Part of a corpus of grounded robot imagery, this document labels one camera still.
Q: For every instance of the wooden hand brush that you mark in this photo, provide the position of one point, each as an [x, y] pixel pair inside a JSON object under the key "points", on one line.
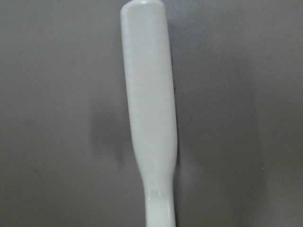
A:
{"points": [[151, 105]]}

